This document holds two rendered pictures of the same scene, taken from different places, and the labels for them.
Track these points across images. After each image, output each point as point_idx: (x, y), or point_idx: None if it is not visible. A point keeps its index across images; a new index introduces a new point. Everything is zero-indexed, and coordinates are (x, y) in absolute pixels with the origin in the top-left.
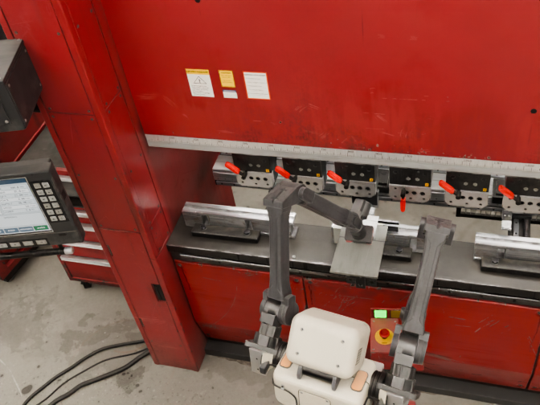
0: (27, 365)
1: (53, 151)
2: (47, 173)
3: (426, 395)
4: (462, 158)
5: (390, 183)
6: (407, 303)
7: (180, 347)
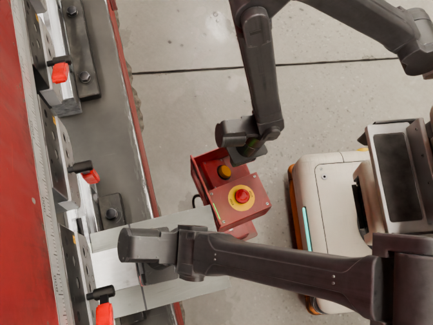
0: None
1: None
2: None
3: (163, 215)
4: (12, 12)
5: (68, 198)
6: (278, 113)
7: None
